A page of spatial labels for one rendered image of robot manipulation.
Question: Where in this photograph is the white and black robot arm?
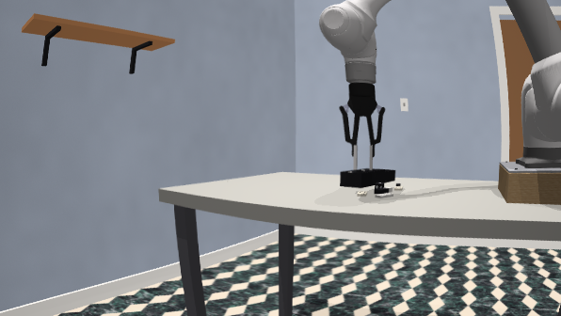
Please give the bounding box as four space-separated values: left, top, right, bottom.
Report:
319 0 561 168

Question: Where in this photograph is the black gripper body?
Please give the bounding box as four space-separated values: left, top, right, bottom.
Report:
347 83 377 117

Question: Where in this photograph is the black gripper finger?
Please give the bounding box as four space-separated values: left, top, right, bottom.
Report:
339 103 360 170
364 103 385 170

